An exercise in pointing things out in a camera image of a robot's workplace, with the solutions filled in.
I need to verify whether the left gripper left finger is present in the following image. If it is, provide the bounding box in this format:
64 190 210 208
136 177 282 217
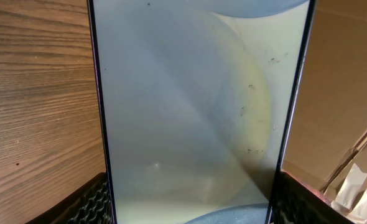
28 172 113 224

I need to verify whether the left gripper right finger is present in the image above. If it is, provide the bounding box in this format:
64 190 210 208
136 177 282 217
269 172 352 224

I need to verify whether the blue Galaxy smartphone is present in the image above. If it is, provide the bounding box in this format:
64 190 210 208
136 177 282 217
88 0 315 224

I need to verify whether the cardboard backdrop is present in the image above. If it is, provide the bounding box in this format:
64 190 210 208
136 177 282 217
283 0 367 219

